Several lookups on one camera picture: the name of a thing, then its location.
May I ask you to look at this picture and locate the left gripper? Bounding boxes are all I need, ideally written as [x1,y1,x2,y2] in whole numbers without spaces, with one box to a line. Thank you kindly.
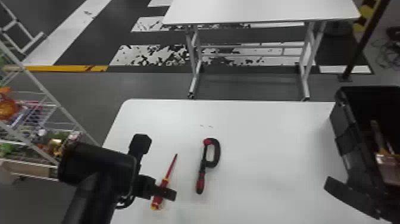
[133,174,178,202]

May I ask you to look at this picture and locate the red yellow screwdriver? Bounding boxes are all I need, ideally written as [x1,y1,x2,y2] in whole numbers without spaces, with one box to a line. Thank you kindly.
[150,153,179,211]

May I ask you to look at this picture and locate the red black clamp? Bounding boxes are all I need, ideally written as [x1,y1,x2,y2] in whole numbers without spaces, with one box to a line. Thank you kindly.
[195,137,221,195]

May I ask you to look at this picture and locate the orange snack packet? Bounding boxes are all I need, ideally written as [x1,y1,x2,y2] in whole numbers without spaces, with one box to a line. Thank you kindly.
[0,86,22,122]

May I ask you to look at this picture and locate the black tool box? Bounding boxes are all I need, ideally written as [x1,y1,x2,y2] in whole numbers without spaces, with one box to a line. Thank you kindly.
[323,85,400,224]

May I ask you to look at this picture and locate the white side table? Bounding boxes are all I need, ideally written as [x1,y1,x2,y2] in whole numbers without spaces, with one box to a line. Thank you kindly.
[161,0,362,102]

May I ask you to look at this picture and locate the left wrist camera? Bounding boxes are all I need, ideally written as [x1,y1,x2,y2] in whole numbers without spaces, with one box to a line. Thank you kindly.
[127,133,153,164]

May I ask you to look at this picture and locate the white wire rack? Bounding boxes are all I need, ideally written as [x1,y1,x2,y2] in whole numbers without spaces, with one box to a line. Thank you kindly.
[0,40,98,183]

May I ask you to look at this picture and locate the wooden handled brush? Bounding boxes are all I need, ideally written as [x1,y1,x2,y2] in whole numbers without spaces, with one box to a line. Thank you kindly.
[370,120,400,187]

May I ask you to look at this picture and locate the yellow black striped post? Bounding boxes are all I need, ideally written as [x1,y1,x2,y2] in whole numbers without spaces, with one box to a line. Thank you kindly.
[338,0,392,83]

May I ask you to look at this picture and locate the black cable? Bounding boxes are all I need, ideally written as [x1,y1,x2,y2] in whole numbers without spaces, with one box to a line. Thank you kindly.
[371,26,400,71]

